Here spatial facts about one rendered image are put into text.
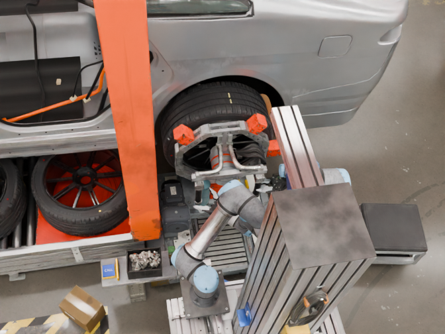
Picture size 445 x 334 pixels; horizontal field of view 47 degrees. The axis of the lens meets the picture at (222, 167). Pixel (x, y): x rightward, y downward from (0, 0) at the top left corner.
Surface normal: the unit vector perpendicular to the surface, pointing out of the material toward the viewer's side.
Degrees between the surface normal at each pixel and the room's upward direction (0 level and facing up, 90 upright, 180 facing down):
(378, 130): 0
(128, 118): 90
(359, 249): 0
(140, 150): 90
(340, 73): 90
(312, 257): 0
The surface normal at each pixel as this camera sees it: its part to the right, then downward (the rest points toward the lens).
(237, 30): 0.19, 0.73
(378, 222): 0.07, -0.54
